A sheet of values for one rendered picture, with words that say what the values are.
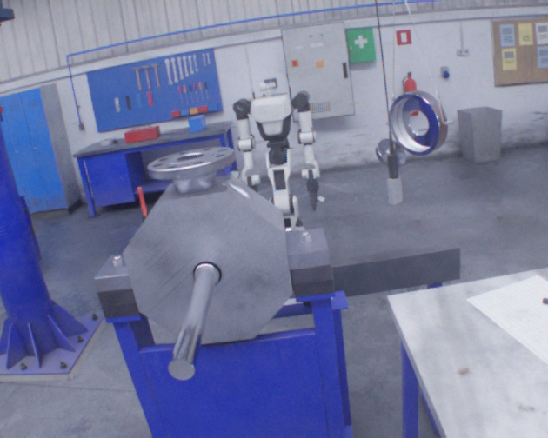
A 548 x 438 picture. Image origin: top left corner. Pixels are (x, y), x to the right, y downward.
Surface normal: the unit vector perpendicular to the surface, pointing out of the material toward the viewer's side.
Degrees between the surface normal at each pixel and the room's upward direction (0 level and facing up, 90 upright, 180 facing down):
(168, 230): 90
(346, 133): 90
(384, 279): 90
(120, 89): 90
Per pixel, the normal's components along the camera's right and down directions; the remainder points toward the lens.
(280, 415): 0.02, 0.31
